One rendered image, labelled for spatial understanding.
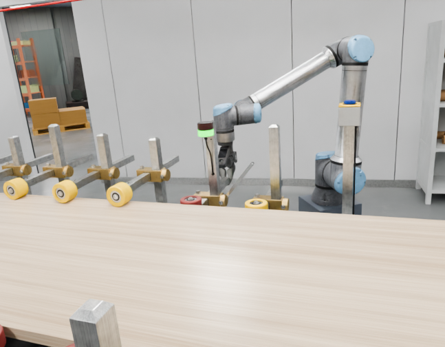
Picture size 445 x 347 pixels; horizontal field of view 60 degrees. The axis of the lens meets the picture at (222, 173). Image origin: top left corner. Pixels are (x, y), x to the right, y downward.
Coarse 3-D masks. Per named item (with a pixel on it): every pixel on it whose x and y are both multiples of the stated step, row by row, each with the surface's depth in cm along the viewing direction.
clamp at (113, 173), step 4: (88, 168) 172; (92, 168) 172; (96, 168) 171; (100, 168) 171; (112, 168) 170; (116, 168) 170; (88, 172) 172; (100, 172) 170; (104, 172) 170; (108, 172) 169; (112, 172) 168; (116, 172) 171; (100, 176) 171; (104, 176) 170; (108, 176) 170; (112, 176) 169; (116, 176) 170
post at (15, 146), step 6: (12, 138) 182; (18, 138) 184; (12, 144) 183; (18, 144) 185; (12, 150) 184; (18, 150) 185; (12, 156) 185; (18, 156) 185; (18, 162) 185; (24, 162) 188; (30, 192) 192
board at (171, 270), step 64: (0, 256) 112; (64, 256) 109; (128, 256) 106; (192, 256) 104; (256, 256) 101; (320, 256) 99; (384, 256) 97; (0, 320) 83; (64, 320) 81; (128, 320) 80; (192, 320) 78; (256, 320) 77; (320, 320) 76; (384, 320) 74
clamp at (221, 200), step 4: (200, 192) 161; (204, 192) 161; (208, 192) 161; (200, 196) 157; (204, 196) 157; (208, 196) 156; (212, 196) 156; (216, 196) 155; (220, 196) 156; (224, 196) 155; (208, 200) 157; (212, 200) 156; (216, 200) 156; (220, 200) 155; (224, 200) 155; (208, 204) 157; (212, 204) 157; (216, 204) 156; (220, 204) 156; (224, 204) 155
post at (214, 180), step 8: (208, 120) 148; (216, 136) 152; (208, 144) 150; (216, 144) 152; (208, 152) 151; (216, 152) 152; (208, 160) 152; (216, 160) 152; (208, 168) 153; (216, 168) 153; (208, 176) 154; (216, 176) 153; (216, 184) 154; (216, 192) 155
